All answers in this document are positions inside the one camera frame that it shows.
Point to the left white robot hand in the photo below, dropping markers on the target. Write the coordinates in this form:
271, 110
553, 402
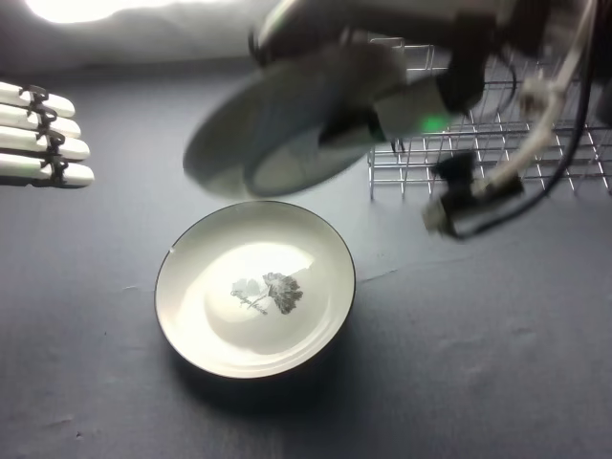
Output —
28, 138

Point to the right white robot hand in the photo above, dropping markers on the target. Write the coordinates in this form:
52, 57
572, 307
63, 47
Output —
411, 110

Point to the white plate ginkgo leaf print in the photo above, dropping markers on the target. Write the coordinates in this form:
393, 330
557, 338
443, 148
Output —
268, 124

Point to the white plate maple leaf print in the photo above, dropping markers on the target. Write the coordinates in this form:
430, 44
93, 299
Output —
248, 334

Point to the grey table cloth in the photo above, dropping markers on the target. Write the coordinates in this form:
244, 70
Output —
478, 334

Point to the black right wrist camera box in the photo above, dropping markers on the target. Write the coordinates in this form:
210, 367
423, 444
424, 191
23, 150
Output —
461, 81

